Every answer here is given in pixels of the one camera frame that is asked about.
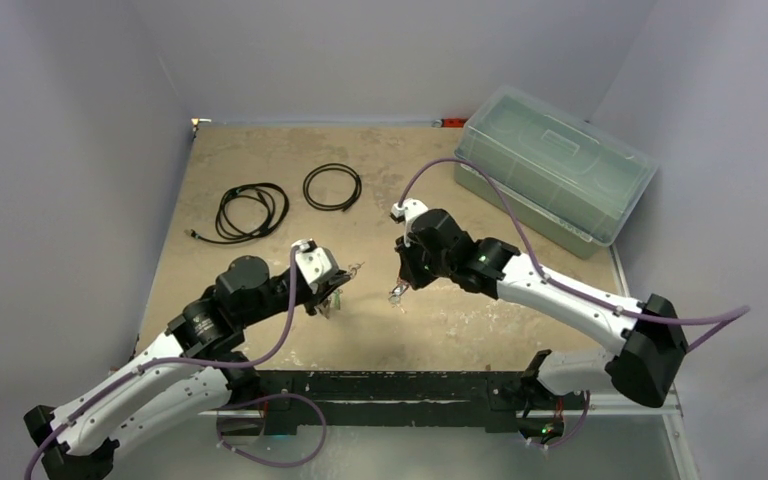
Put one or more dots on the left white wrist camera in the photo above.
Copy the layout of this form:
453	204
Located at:
314	261

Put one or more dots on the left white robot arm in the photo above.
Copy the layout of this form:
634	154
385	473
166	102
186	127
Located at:
204	360

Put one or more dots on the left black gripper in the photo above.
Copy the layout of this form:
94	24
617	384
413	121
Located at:
325	287

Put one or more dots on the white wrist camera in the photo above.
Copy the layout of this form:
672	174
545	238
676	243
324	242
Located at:
407	212
314	261

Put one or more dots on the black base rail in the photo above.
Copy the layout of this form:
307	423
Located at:
495	401

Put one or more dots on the red orange clamp tool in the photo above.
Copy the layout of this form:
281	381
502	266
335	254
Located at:
449	122

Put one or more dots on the clear lidded storage bin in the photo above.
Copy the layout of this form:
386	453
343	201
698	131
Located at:
562	177

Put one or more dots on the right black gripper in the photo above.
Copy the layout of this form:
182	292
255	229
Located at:
407	266

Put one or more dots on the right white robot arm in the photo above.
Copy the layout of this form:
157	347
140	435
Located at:
640	347

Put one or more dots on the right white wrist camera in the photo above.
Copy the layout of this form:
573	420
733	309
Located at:
407	212

